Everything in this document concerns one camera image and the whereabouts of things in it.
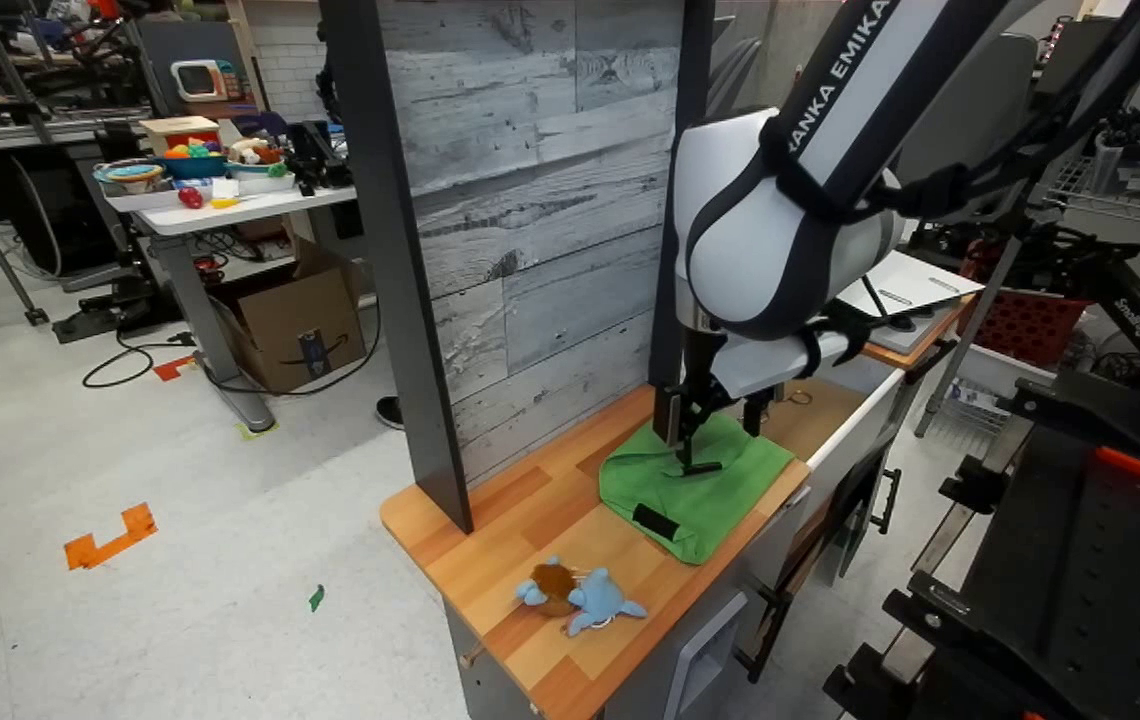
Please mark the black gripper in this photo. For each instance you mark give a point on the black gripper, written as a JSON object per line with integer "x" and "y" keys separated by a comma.
{"x": 695, "y": 387}

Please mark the green cloth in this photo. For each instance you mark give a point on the green cloth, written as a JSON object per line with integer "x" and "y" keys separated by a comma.
{"x": 729, "y": 504}

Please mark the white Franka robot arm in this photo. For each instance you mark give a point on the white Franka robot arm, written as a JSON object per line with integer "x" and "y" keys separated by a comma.
{"x": 781, "y": 212}

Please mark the wooden top toy kitchen cabinet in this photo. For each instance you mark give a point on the wooden top toy kitchen cabinet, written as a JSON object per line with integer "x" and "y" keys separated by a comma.
{"x": 554, "y": 520}

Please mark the white sink basin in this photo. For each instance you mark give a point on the white sink basin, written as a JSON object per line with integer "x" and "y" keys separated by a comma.
{"x": 835, "y": 414}

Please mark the blue plush turtle toy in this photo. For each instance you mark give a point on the blue plush turtle toy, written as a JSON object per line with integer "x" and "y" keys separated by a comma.
{"x": 588, "y": 597}

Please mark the small wooden side table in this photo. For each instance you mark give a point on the small wooden side table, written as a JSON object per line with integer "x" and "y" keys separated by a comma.
{"x": 912, "y": 344}

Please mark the grey wood pattern back panel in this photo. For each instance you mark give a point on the grey wood pattern back panel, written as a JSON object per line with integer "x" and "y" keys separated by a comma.
{"x": 541, "y": 203}

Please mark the white flat tray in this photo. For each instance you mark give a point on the white flat tray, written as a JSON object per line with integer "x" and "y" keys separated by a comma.
{"x": 923, "y": 281}

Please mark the red plastic crate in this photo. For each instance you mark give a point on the red plastic crate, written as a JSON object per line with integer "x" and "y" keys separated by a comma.
{"x": 1033, "y": 325}

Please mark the small green floor scrap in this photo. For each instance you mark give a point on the small green floor scrap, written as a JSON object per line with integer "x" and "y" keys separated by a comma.
{"x": 319, "y": 597}

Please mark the brown cardboard box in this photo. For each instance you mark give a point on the brown cardboard box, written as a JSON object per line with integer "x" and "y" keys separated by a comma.
{"x": 290, "y": 325}

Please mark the white height adjustable table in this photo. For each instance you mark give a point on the white height adjustable table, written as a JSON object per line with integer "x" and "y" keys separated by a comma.
{"x": 231, "y": 235}

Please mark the yellow cup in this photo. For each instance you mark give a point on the yellow cup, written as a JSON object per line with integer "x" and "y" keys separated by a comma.
{"x": 223, "y": 194}

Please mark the blue bowl of toys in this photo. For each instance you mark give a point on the blue bowl of toys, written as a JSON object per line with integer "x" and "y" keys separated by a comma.
{"x": 192, "y": 162}

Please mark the orange floor tape marker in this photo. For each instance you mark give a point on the orange floor tape marker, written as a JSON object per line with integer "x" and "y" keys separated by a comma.
{"x": 108, "y": 539}

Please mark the wooden toy box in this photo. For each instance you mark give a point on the wooden toy box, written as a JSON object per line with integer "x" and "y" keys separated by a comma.
{"x": 177, "y": 129}

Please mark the white framed small monitor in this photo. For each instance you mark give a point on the white framed small monitor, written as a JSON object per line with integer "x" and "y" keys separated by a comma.
{"x": 202, "y": 83}

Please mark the narrow black frame post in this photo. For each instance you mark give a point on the narrow black frame post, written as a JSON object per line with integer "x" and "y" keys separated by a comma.
{"x": 666, "y": 264}

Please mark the wide black frame post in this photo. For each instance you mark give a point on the wide black frame post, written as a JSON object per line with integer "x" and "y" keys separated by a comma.
{"x": 392, "y": 264}

